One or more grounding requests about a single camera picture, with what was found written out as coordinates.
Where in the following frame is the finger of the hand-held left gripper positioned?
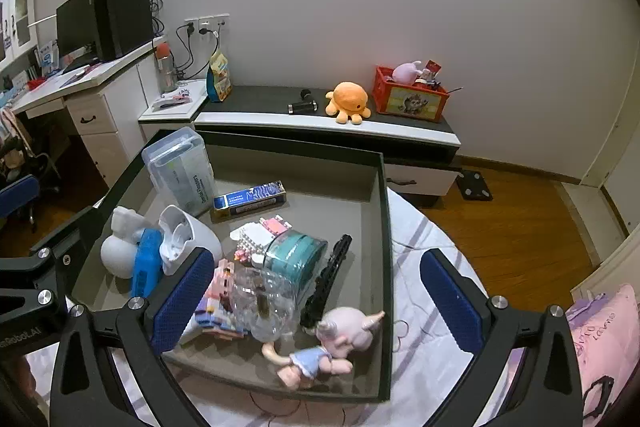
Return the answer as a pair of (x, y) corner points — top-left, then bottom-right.
(27, 206), (109, 280)
(0, 174), (41, 220)

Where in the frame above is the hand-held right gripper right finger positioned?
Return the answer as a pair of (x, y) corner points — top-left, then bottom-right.
(420, 249), (583, 427)

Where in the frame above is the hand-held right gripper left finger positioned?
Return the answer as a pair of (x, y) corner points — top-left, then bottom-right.
(50, 247), (216, 427)

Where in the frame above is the pink purple block toy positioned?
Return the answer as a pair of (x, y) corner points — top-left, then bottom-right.
(182, 259), (251, 348)

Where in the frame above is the blue plastic bottle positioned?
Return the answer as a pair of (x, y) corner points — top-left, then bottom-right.
(131, 229), (163, 298)

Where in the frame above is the white bunny figurine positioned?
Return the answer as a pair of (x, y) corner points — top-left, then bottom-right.
(100, 206), (147, 279)

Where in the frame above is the white handheld appliance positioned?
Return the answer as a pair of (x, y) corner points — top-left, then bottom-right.
(158, 204), (223, 277)

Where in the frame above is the white pink block toy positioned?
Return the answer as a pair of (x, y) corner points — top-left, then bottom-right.
(232, 217), (288, 265)

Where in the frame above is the pink horned doll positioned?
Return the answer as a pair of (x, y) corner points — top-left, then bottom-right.
(262, 307), (386, 390)

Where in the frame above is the teal round jar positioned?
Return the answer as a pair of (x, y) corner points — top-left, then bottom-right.
(262, 229), (328, 303)

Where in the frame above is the blue rectangular carton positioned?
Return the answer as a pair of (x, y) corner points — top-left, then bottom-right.
(212, 180), (287, 222)

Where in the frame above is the black ridged stick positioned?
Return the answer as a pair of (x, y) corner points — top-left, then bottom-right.
(300, 234), (353, 333)

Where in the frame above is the clear plastic mask box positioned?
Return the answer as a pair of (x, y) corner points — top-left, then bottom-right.
(141, 127), (216, 218)

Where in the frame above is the pink storage box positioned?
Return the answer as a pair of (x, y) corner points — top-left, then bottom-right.
(67, 129), (393, 404)

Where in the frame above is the black office chair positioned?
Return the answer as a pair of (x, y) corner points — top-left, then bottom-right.
(0, 107), (61, 233)

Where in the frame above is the black floor scale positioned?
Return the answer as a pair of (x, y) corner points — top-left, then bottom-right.
(457, 169), (493, 202)

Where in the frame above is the white desk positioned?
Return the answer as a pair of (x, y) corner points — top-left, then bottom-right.
(10, 34), (168, 188)

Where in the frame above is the blue white package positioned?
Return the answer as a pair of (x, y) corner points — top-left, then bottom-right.
(39, 42), (60, 72)

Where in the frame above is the pink quilt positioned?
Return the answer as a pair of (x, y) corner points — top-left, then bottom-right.
(565, 284), (640, 427)

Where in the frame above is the white corner nightstand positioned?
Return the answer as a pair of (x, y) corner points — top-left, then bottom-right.
(139, 79), (208, 142)

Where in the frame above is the flat grey packet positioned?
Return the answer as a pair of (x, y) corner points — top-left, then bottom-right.
(151, 88), (193, 110)

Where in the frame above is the black computer monitor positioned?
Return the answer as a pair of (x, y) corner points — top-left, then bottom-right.
(56, 0), (101, 70)

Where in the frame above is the white glass-door cabinet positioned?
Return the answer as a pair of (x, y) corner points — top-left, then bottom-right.
(0, 0), (38, 62)

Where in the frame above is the bottle with red cap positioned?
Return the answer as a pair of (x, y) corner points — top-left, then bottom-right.
(156, 44), (178, 94)

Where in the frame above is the red printed crate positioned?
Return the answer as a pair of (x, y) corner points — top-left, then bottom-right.
(372, 66), (451, 122)

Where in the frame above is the black computer tower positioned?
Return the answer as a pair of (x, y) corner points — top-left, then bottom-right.
(92, 0), (153, 62)

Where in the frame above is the low cabinet with dark top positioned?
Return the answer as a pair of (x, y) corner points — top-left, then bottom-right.
(194, 84), (461, 198)

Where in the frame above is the orange octopus plush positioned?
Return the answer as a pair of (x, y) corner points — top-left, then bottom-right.
(325, 82), (373, 126)

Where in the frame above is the yellow blue snack bag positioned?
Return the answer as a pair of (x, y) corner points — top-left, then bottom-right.
(206, 51), (234, 102)

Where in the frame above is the black dumbbell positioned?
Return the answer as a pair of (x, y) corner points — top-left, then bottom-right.
(287, 89), (321, 115)

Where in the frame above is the small red card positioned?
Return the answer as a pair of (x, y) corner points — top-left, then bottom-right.
(419, 59), (443, 88)

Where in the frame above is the pink plush toy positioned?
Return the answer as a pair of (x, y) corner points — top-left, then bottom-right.
(391, 61), (423, 86)

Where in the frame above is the white bed frame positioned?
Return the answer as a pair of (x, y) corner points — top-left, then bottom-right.
(570, 232), (640, 303)

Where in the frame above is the black power cable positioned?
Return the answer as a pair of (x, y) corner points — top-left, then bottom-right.
(175, 27), (197, 80)

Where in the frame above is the white wall outlet strip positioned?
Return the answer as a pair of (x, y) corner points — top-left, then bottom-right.
(184, 13), (231, 35)

